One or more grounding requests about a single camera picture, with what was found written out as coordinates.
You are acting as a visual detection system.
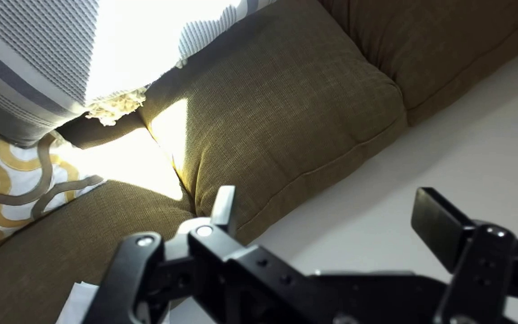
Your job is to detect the olive brown sofa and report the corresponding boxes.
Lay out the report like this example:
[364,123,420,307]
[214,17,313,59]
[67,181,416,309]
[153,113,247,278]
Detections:
[0,0,518,324]

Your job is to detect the yellow grey wave pattern pillow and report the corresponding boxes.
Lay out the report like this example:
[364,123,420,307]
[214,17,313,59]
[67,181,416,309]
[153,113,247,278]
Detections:
[0,131,107,262]

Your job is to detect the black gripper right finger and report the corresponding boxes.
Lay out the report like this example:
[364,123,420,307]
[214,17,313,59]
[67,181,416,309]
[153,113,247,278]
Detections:
[411,185,518,324]

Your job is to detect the grey white striped pillow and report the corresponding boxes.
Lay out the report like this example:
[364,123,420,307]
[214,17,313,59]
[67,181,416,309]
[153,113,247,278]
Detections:
[0,0,279,149]

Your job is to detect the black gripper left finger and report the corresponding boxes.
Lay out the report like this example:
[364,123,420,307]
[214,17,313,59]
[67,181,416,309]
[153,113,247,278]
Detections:
[83,183,256,324]

